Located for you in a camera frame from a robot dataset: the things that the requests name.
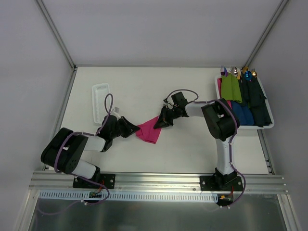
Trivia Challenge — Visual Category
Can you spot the magenta paper napkin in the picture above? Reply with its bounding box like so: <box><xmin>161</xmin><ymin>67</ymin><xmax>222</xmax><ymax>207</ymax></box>
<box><xmin>135</xmin><ymin>117</ymin><xmax>161</xmax><ymax>144</ymax></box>

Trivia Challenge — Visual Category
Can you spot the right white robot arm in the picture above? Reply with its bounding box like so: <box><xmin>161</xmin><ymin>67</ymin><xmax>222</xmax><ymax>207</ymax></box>
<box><xmin>154</xmin><ymin>90</ymin><xmax>239</xmax><ymax>191</ymax></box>

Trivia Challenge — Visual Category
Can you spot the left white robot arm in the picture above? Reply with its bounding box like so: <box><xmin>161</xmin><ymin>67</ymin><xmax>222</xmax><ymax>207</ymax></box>
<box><xmin>40</xmin><ymin>115</ymin><xmax>140</xmax><ymax>189</ymax></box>

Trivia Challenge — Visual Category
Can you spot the green rolled napkin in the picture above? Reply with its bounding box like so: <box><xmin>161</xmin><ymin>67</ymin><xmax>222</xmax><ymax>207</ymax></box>
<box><xmin>220</xmin><ymin>74</ymin><xmax>243</xmax><ymax>103</ymax></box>

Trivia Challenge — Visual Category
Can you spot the blue rolled napkin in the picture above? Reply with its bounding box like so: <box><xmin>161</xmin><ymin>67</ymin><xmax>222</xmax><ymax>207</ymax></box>
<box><xmin>231</xmin><ymin>101</ymin><xmax>255</xmax><ymax>126</ymax></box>

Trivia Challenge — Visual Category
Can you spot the dark navy rolled napkin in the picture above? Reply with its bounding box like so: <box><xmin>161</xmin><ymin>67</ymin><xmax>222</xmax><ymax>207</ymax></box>
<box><xmin>238</xmin><ymin>77</ymin><xmax>249</xmax><ymax>106</ymax></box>

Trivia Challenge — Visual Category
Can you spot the dark teal rolled napkin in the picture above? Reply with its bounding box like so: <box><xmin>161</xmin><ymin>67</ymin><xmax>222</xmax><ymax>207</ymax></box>
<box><xmin>247</xmin><ymin>77</ymin><xmax>272</xmax><ymax>127</ymax></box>

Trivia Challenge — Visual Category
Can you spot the white napkin tray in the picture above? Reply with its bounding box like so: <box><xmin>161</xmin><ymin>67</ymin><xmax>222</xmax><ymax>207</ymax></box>
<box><xmin>215</xmin><ymin>71</ymin><xmax>274</xmax><ymax>130</ymax></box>

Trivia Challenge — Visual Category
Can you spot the white slotted cutlery basket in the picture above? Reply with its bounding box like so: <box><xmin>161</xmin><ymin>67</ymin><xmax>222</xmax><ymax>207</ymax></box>
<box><xmin>91</xmin><ymin>83</ymin><xmax>110</xmax><ymax>124</ymax></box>

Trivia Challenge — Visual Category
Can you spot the purple fork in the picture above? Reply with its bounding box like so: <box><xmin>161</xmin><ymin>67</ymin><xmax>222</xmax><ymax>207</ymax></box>
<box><xmin>220</xmin><ymin>65</ymin><xmax>228</xmax><ymax>76</ymax></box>

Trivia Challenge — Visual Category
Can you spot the silver spoon in tray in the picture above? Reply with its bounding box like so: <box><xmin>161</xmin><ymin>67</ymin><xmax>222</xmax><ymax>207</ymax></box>
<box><xmin>231</xmin><ymin>66</ymin><xmax>241</xmax><ymax>79</ymax></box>

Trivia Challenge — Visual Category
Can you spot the blue spoon in tray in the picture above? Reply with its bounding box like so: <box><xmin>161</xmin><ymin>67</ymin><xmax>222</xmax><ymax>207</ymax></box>
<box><xmin>244</xmin><ymin>70</ymin><xmax>253</xmax><ymax>81</ymax></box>

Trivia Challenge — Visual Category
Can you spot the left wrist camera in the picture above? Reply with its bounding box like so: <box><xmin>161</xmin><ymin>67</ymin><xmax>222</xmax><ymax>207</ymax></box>
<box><xmin>112</xmin><ymin>107</ymin><xmax>120</xmax><ymax>117</ymax></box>

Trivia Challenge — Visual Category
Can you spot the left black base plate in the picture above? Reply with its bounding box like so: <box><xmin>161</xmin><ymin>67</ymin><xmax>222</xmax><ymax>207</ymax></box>
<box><xmin>73</xmin><ymin>173</ymin><xmax>116</xmax><ymax>189</ymax></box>

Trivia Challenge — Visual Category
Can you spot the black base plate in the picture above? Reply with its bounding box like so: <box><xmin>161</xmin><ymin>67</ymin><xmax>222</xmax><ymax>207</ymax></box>
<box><xmin>73</xmin><ymin>173</ymin><xmax>116</xmax><ymax>189</ymax></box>
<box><xmin>199</xmin><ymin>172</ymin><xmax>244</xmax><ymax>192</ymax></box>

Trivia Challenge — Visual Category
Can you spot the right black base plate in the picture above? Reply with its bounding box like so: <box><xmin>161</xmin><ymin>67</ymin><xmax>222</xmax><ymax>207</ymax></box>
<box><xmin>199</xmin><ymin>172</ymin><xmax>244</xmax><ymax>192</ymax></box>

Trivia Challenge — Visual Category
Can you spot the aluminium mounting rail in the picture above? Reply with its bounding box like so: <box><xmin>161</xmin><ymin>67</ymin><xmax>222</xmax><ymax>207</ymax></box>
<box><xmin>28</xmin><ymin>170</ymin><xmax>290</xmax><ymax>194</ymax></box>

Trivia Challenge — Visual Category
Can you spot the white slotted cable duct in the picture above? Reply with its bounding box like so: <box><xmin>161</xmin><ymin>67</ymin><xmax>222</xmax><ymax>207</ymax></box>
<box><xmin>39</xmin><ymin>190</ymin><xmax>218</xmax><ymax>203</ymax></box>

